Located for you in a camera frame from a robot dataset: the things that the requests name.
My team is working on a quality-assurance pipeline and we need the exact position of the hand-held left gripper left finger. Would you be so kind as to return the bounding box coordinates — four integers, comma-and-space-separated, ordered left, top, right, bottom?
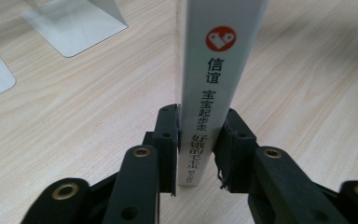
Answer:
142, 104, 181, 198

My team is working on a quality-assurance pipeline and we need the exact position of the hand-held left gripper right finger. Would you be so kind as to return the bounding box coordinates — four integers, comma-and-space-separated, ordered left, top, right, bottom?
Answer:
213, 107, 259, 191

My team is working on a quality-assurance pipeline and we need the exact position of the white book with green print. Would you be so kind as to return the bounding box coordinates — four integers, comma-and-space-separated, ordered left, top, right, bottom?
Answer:
174, 0, 270, 188

